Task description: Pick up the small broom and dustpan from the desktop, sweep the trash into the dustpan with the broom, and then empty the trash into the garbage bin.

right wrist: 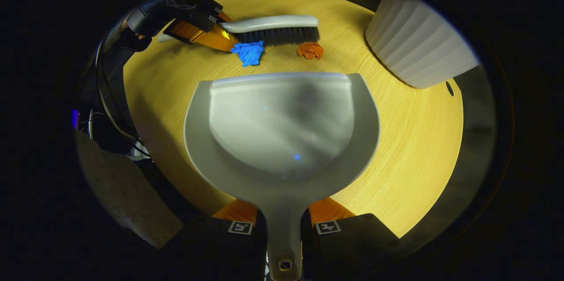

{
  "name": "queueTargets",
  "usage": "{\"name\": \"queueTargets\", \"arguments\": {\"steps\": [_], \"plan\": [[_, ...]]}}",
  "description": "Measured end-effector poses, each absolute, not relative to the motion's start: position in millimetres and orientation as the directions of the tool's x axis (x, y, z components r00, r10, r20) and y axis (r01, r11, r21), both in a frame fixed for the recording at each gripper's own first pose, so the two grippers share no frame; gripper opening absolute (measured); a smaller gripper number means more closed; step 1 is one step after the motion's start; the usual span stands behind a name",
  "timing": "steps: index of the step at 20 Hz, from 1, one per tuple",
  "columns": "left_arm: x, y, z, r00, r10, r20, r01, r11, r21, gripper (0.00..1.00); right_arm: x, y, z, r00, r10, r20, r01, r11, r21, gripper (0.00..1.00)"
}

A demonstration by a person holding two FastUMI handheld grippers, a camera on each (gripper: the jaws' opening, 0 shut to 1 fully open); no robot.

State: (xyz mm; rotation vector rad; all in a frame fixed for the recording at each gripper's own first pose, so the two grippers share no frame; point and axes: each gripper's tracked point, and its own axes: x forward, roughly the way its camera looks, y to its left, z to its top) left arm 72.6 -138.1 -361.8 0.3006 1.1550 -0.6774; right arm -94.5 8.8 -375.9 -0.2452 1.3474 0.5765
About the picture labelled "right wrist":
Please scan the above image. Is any wooden desktop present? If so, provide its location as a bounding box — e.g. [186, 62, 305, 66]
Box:
[122, 0, 464, 238]

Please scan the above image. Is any grey plastic dustpan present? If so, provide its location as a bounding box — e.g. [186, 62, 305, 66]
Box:
[184, 72, 381, 281]

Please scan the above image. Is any cable bundle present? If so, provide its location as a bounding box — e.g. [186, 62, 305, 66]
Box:
[86, 41, 152, 160]

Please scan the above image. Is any small white broom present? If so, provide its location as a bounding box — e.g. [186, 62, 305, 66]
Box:
[157, 15, 320, 46]

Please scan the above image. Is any blue paper trash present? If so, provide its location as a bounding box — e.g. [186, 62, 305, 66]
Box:
[230, 40, 265, 67]

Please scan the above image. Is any white ribbed garbage bin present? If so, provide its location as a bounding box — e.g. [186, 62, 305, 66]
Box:
[365, 0, 480, 89]

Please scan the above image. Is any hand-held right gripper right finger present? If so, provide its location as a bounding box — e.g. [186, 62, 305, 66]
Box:
[301, 197, 400, 281]

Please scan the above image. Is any orange paper trash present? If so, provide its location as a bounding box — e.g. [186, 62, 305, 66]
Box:
[297, 42, 324, 60]

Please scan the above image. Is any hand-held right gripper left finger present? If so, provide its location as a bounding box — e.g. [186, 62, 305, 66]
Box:
[167, 198, 267, 281]

